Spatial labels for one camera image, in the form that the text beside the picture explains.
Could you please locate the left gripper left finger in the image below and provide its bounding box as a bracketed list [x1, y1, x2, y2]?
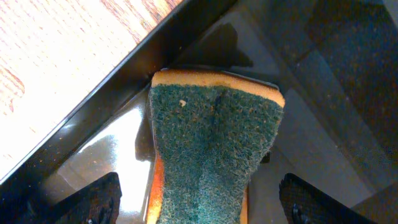
[18, 172, 122, 224]

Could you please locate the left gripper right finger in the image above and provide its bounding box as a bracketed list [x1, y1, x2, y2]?
[279, 173, 373, 224]

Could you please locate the green and orange sponge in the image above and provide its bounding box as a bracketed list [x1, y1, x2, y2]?
[147, 69, 285, 223]

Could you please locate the black rectangular water tray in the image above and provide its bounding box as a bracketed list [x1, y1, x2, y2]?
[1, 1, 397, 223]

